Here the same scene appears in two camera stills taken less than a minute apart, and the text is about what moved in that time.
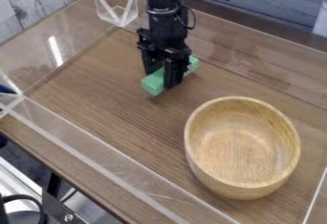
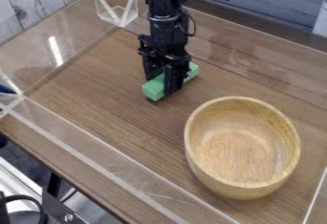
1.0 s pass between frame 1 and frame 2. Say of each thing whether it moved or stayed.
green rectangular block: moved
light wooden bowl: stayed
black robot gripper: stayed
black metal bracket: stayed
